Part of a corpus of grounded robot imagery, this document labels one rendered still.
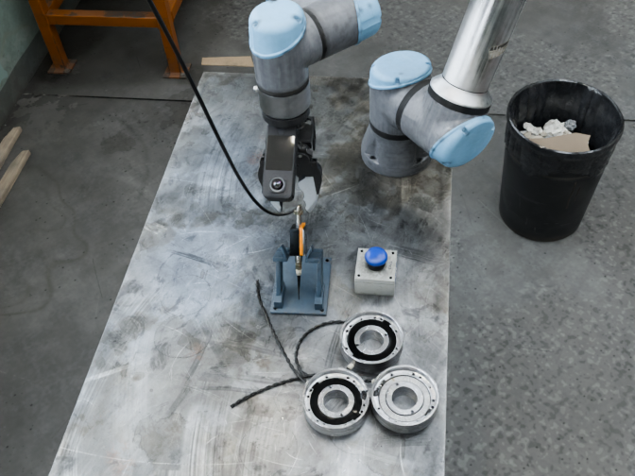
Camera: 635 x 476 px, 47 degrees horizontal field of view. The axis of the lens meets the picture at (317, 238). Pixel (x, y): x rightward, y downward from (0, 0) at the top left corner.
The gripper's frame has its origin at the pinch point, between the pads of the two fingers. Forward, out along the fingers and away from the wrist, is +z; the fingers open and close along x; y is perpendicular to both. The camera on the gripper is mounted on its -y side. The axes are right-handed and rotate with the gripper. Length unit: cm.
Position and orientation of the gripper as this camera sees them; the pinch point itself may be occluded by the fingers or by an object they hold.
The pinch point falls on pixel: (294, 209)
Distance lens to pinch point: 120.0
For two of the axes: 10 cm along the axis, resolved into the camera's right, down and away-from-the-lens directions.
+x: -9.9, -0.3, 1.0
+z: 0.5, 6.5, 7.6
